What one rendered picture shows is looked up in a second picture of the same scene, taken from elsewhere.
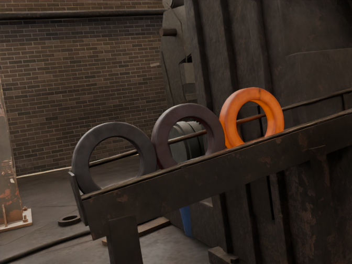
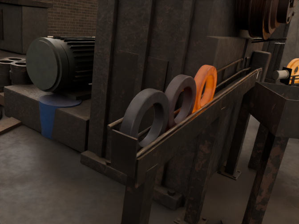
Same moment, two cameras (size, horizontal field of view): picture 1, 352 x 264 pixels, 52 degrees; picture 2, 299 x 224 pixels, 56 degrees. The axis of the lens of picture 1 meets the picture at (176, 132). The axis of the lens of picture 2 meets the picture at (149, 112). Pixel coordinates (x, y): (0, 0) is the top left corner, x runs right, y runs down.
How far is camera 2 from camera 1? 0.63 m
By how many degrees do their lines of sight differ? 40
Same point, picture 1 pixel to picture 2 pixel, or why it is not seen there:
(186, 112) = (187, 83)
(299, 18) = (218, 9)
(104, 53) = not seen: outside the picture
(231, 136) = (198, 101)
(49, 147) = not seen: outside the picture
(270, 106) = (214, 79)
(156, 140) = (171, 104)
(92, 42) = not seen: outside the picture
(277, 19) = (209, 6)
